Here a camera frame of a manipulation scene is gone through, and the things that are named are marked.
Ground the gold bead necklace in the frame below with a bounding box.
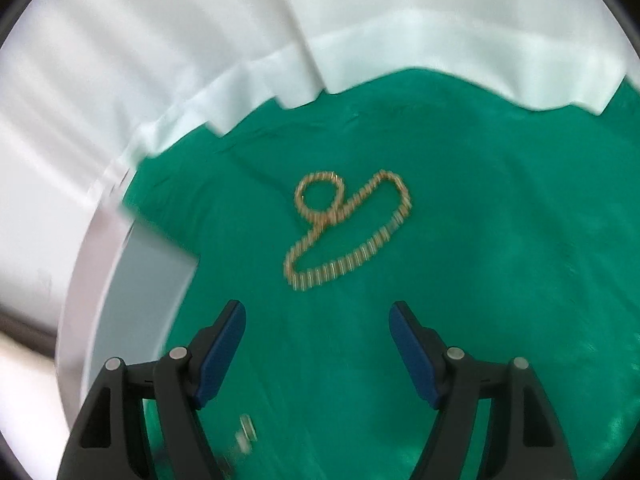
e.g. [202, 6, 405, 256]
[283, 169, 414, 292]

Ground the ornate metal pendant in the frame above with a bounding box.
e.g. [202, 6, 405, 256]
[234, 414, 257, 455]

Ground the white cardboard box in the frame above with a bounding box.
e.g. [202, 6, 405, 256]
[54, 204, 202, 461]

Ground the green cloth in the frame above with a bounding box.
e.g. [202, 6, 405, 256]
[125, 70, 639, 479]

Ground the white curtain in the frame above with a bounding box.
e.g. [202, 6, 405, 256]
[1, 0, 639, 193]

